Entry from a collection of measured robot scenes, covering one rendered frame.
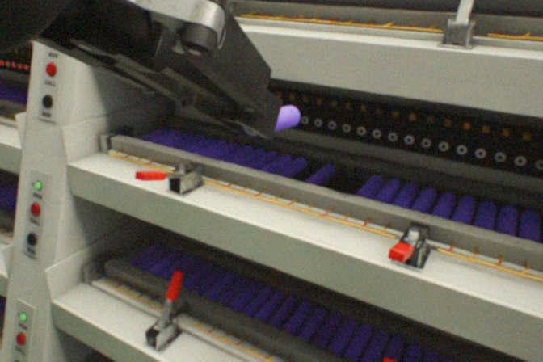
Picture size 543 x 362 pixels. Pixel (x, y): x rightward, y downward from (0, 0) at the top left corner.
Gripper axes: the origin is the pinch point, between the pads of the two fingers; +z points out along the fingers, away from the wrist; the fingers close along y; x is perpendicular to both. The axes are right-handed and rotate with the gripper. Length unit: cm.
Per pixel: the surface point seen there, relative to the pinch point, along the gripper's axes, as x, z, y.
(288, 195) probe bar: 4.7, 20.3, 2.9
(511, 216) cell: 0.9, 25.3, -18.9
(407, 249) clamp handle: 6.6, 11.3, -11.7
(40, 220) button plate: 16.9, 18.5, 36.9
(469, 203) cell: 0.4, 26.1, -14.9
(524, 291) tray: 7.4, 18.1, -20.7
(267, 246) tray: 10.4, 17.1, 2.5
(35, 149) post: 7.7, 16.5, 39.8
